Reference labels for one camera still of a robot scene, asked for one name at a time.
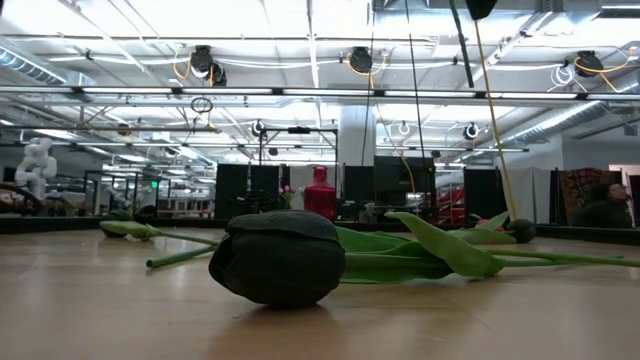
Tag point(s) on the black artificial tulip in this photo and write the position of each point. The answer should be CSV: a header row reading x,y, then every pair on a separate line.
x,y
280,260
522,231
125,229

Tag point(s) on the red vase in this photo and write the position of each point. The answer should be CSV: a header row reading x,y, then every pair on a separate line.
x,y
320,200

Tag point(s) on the pink flowers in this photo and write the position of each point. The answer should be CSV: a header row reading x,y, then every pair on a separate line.
x,y
287,192

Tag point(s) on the black monitor screen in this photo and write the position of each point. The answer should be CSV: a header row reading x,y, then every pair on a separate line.
x,y
400,172

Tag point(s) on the black partition panel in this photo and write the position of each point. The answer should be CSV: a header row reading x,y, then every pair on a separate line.
x,y
482,195
230,190

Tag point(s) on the patterned rug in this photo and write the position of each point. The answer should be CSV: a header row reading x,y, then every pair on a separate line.
x,y
580,190

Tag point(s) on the person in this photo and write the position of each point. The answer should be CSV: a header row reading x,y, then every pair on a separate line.
x,y
607,210

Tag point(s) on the long ceiling light bar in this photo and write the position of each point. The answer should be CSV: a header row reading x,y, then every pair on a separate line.
x,y
125,90

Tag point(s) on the white robot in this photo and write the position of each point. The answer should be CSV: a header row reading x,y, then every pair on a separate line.
x,y
36,167

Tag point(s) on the silver ventilation duct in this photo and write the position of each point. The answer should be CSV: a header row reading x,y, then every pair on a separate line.
x,y
550,122
25,64

